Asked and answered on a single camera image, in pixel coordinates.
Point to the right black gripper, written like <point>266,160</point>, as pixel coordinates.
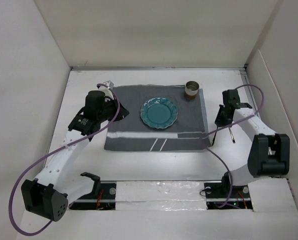
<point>218,121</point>

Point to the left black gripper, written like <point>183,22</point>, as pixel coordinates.
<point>114,103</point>

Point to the teal scalloped plate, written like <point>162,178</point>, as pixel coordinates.
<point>159,113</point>

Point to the silver knife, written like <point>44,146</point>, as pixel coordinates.
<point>231,135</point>

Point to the silver fork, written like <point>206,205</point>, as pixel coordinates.
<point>214,137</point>

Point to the metal cup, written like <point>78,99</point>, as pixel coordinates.
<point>191,89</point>

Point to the grey cloth placemat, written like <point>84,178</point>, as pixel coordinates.
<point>187,134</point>

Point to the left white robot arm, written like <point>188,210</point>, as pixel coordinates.
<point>48,194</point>

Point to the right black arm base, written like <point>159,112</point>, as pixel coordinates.
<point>219,197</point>

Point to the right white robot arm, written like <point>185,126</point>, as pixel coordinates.
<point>269,155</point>

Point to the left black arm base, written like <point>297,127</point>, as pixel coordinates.
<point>101,198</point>

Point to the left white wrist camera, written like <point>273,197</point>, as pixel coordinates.
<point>105,87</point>

